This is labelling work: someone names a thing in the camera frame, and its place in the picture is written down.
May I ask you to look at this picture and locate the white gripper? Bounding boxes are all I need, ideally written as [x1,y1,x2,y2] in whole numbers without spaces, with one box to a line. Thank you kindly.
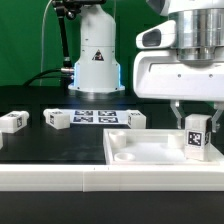
[133,48,224,133]

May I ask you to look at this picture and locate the white square tabletop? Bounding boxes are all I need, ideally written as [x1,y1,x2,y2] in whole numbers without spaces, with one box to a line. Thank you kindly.
[103,129,224,166]

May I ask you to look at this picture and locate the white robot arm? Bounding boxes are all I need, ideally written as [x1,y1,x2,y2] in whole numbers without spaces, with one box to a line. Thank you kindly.
[70,0,224,131]

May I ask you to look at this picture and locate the marker tag sheet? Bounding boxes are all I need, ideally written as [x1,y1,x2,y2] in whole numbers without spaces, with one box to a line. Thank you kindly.
[62,109,128,125]

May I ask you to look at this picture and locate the black cables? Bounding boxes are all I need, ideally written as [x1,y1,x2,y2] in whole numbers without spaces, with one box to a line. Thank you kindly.
[22,66,75,87]

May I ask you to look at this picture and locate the black camera stand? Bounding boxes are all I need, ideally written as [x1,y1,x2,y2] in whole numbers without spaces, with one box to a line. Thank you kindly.
[51,0,108,68]

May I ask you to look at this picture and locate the grey cable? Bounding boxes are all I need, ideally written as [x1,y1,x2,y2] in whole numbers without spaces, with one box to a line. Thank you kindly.
[39,0,54,87]

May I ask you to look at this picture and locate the white front fence wall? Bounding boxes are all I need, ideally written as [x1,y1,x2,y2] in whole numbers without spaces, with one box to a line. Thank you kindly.
[0,165,224,192]

